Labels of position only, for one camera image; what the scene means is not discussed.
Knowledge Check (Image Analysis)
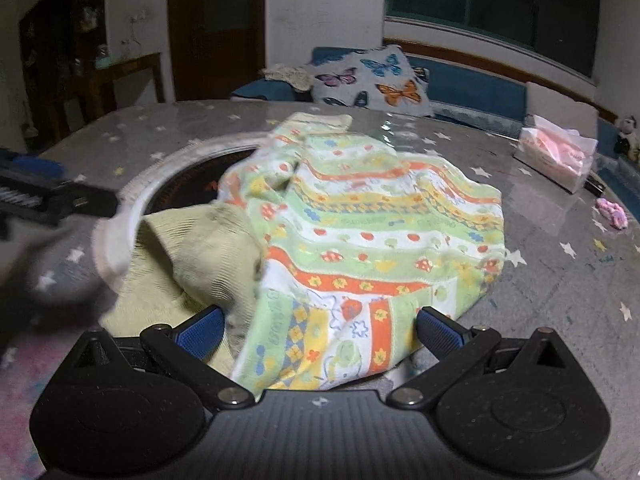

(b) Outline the grey star tablecloth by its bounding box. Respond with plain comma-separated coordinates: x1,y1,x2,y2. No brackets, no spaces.
1,101,639,479

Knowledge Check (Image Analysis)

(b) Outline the blue sofa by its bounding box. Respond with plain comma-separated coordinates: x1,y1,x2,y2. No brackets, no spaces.
230,45,640,212

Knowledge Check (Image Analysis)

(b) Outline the pink tissue pack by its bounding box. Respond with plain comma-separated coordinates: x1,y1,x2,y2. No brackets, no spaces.
514,115,598,194

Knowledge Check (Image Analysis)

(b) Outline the panda plush toy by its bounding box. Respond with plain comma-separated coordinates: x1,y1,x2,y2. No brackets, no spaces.
614,115,639,162

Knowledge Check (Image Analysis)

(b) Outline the butterfly print cushion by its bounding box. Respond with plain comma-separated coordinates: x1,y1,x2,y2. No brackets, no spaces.
307,44,434,117

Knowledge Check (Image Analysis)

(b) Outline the colourful patterned children's shirt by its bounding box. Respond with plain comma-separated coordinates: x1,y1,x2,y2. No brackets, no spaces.
98,110,508,392

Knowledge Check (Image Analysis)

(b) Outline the white lace cloth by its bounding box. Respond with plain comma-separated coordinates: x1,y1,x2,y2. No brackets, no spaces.
260,64,312,93

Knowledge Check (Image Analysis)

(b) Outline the beige cushion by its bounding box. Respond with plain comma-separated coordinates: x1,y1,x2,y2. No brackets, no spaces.
524,81,599,139

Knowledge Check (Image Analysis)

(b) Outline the pink toy ring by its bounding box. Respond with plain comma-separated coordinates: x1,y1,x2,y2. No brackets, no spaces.
594,197,630,231

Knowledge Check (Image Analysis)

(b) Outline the dark wooden door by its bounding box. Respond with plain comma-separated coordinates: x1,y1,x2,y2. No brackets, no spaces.
167,0,266,101

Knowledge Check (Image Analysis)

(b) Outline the dark wooden side table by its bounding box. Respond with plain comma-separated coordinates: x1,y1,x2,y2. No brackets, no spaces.
86,53,166,119

